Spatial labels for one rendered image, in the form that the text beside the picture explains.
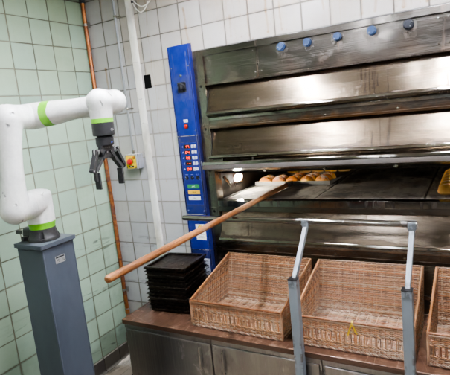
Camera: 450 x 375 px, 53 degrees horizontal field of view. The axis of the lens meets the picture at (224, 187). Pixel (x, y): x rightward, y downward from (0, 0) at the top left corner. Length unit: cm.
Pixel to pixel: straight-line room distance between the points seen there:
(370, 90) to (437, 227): 76
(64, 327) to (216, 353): 78
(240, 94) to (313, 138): 51
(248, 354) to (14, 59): 210
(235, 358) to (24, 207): 128
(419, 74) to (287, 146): 76
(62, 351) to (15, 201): 78
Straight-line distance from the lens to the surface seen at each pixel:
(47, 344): 250
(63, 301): 239
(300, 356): 223
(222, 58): 275
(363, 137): 244
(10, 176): 215
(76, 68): 326
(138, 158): 307
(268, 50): 262
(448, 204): 245
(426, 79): 239
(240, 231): 280
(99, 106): 192
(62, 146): 309
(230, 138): 273
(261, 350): 238
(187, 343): 261
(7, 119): 212
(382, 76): 243
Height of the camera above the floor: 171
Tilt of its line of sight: 9 degrees down
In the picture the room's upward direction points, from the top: 6 degrees counter-clockwise
